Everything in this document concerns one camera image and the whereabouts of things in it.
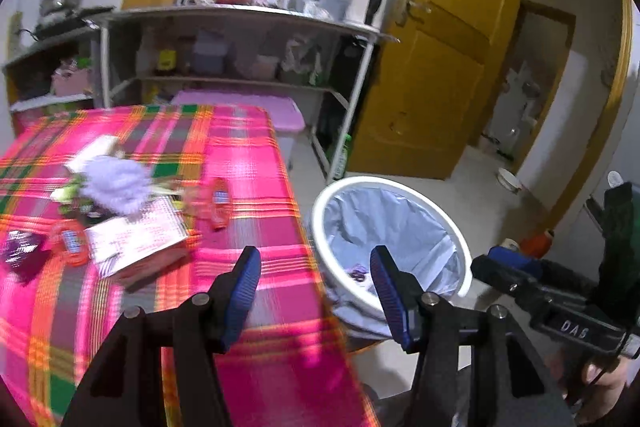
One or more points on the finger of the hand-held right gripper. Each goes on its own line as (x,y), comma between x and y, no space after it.
(507,257)
(500,274)

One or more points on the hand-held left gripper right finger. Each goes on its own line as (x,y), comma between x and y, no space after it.
(390,302)

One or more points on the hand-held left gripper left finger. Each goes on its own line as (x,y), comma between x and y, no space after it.
(242,299)

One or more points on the pale blue bin bag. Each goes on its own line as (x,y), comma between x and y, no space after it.
(395,222)

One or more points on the white round bin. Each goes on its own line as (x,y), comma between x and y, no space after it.
(320,227)

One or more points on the person's right hand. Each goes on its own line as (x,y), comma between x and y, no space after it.
(605,382)

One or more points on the white paper roll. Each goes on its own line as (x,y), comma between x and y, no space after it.
(510,245)

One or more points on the orange bottle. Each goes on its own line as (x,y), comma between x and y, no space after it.
(537,244)

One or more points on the small purple wrapper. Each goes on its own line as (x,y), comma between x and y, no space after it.
(359,273)

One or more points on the white bowl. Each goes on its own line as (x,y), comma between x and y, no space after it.
(509,181)

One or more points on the red plastic wrapper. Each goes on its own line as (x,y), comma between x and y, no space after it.
(218,202)
(70,242)

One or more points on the pink paper box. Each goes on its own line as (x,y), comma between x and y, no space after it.
(135,239)

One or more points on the pink plaid tablecloth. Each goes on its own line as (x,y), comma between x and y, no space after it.
(260,157)

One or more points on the white appliance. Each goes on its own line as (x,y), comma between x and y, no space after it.
(520,107)

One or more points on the green plastic bottle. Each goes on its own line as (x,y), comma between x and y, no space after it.
(341,157)

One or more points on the purple fluffy ball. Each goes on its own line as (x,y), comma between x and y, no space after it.
(117,184)

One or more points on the pink lidded storage box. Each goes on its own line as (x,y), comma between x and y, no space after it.
(240,104)

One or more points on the white tissue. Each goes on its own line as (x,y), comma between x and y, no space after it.
(95,152)

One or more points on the yellow wooden door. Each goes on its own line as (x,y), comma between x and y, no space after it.
(440,57)

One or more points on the purple foil wrapper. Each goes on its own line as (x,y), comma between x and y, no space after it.
(22,254)

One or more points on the white plastic bag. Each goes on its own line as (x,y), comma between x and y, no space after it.
(300,59)

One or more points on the blue plastic jug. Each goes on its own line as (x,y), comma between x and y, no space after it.
(210,54)

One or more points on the yellow labelled bottle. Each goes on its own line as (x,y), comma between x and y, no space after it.
(166,62)

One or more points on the pink basket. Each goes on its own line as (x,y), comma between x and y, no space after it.
(72,82)

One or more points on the metal shelf rack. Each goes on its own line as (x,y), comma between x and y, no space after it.
(225,9)

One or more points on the black stove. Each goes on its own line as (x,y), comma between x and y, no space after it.
(70,22)

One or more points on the yellow door frame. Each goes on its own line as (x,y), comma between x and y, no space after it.
(607,82)

